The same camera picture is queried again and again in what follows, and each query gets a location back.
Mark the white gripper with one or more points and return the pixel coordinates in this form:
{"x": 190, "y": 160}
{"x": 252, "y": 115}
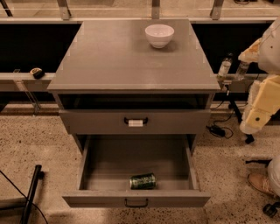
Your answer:
{"x": 269, "y": 54}

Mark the green soda can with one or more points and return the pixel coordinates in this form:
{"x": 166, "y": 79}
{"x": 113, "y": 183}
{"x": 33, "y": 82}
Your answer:
{"x": 143, "y": 182}

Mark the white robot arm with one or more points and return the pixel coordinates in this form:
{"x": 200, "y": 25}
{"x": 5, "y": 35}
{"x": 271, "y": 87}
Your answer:
{"x": 269, "y": 50}

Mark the grey drawer cabinet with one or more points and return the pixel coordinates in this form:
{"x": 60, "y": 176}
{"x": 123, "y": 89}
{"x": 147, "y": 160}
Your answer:
{"x": 111, "y": 65}

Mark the open grey middle drawer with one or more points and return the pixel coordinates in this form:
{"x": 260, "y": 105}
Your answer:
{"x": 108, "y": 163}

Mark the grey top drawer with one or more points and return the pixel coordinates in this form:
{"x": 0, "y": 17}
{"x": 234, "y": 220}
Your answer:
{"x": 134, "y": 121}

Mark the right clear water bottle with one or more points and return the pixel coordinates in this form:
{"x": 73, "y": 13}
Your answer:
{"x": 241, "y": 70}

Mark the clear water bottle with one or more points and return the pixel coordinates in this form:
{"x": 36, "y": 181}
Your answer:
{"x": 225, "y": 66}
{"x": 241, "y": 70}

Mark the left clear water bottle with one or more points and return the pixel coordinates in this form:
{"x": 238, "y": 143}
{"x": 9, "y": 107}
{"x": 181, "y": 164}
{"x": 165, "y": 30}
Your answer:
{"x": 225, "y": 66}

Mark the brown shoe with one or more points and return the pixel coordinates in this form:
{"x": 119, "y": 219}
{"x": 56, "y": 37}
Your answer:
{"x": 261, "y": 183}

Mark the white ceramic bowl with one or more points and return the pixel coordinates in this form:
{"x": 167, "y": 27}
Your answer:
{"x": 159, "y": 35}

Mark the black chair caster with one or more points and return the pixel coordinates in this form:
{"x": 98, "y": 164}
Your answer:
{"x": 271, "y": 209}

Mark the yellow black tape measure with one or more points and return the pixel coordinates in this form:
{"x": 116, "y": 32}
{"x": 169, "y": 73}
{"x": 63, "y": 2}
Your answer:
{"x": 37, "y": 73}

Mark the black pole stand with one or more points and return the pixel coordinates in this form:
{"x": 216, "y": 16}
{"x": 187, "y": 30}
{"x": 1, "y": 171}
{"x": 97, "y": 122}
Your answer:
{"x": 37, "y": 175}

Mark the black power adapter with cable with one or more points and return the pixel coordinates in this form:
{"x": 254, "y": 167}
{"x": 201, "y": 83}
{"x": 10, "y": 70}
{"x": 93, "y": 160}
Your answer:
{"x": 226, "y": 132}

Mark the grey metal rail shelf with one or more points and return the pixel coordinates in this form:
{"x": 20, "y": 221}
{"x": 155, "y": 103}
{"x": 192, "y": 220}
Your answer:
{"x": 8, "y": 82}

